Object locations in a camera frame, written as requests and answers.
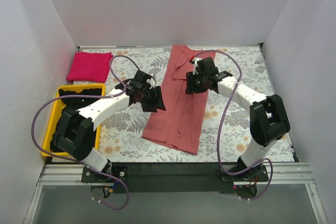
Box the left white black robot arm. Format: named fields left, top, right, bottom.
left=52, top=70, right=166, bottom=182

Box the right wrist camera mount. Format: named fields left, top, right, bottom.
left=190, top=56, right=202, bottom=75

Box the yellow plastic bin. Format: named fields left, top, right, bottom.
left=43, top=83, right=106, bottom=157

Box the salmon pink t shirt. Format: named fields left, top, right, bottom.
left=142, top=45, right=208, bottom=155

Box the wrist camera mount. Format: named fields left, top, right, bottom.
left=148, top=73, right=156, bottom=82
left=190, top=56, right=202, bottom=75

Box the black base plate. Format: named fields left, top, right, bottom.
left=81, top=162, right=268, bottom=194

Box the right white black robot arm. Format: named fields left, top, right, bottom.
left=186, top=57, right=290, bottom=181

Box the aluminium frame rail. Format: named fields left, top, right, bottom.
left=24, top=162, right=328, bottom=223

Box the black t shirt in bin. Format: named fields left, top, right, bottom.
left=51, top=87, right=106, bottom=154

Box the folded magenta t shirt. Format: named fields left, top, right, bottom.
left=66, top=52, right=113, bottom=83

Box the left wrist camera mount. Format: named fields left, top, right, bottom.
left=148, top=73, right=156, bottom=82

